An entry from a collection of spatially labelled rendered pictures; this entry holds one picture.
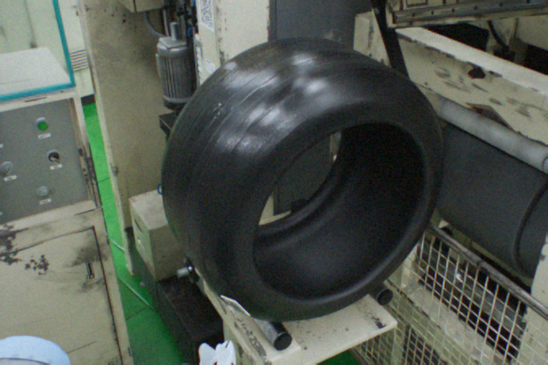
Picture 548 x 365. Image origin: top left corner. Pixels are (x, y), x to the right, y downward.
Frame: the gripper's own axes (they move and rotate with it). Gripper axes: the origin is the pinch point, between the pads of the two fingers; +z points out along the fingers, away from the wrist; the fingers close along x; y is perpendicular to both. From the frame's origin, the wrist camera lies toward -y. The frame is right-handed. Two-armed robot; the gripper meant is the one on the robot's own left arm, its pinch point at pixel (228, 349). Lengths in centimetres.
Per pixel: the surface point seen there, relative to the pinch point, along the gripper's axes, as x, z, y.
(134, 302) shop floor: 126, 80, -75
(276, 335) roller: 0.1, 13.6, -12.4
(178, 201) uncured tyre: 7.0, 15.5, 24.6
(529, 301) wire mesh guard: -48, 34, -24
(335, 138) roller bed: 2, 80, -5
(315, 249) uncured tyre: 1.4, 44.1, -15.9
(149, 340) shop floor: 109, 63, -79
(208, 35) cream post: 9, 53, 43
